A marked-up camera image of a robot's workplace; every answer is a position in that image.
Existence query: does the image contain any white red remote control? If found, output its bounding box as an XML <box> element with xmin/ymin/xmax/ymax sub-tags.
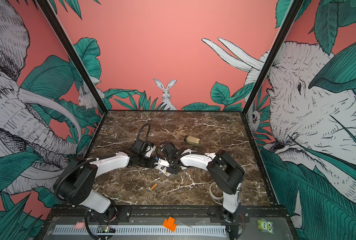
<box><xmin>155</xmin><ymin>164</ymin><xmax>171</xmax><ymax>177</ymax></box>

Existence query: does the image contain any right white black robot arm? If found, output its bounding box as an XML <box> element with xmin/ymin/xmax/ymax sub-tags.
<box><xmin>155</xmin><ymin>143</ymin><xmax>245</xmax><ymax>223</ymax></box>

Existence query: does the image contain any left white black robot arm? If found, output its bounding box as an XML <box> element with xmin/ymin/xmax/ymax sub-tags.
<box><xmin>53</xmin><ymin>124</ymin><xmax>156</xmax><ymax>240</ymax></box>

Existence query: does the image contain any clear tape roll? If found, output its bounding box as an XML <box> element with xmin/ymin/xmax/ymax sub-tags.
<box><xmin>208</xmin><ymin>181</ymin><xmax>224</xmax><ymax>201</ymax></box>

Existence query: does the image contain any orange toy brick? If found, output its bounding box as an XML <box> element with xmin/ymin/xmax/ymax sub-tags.
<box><xmin>162</xmin><ymin>217</ymin><xmax>177</xmax><ymax>233</ymax></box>

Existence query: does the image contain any small green circuit board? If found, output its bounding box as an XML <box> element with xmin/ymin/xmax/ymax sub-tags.
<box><xmin>97</xmin><ymin>226</ymin><xmax>116</xmax><ymax>234</ymax></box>

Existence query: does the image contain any green owl toy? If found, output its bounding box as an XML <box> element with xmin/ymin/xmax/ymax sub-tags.
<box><xmin>257</xmin><ymin>219</ymin><xmax>274</xmax><ymax>234</ymax></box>

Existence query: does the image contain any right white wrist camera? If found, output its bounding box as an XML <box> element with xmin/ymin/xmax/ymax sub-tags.
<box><xmin>158</xmin><ymin>158</ymin><xmax>169</xmax><ymax>167</ymax></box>

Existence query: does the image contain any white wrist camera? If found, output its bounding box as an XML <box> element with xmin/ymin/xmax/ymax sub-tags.
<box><xmin>145</xmin><ymin>145</ymin><xmax>156</xmax><ymax>158</ymax></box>
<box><xmin>158</xmin><ymin>158</ymin><xmax>169</xmax><ymax>167</ymax></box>

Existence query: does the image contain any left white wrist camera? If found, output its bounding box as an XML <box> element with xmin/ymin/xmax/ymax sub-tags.
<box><xmin>145</xmin><ymin>145</ymin><xmax>156</xmax><ymax>158</ymax></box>

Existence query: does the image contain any black front mounting rail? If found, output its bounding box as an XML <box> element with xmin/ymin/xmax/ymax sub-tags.
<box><xmin>48</xmin><ymin>204</ymin><xmax>288</xmax><ymax>224</ymax></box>

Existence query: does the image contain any white slotted cable duct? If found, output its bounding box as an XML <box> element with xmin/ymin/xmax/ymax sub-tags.
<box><xmin>52</xmin><ymin>224</ymin><xmax>228</xmax><ymax>236</ymax></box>

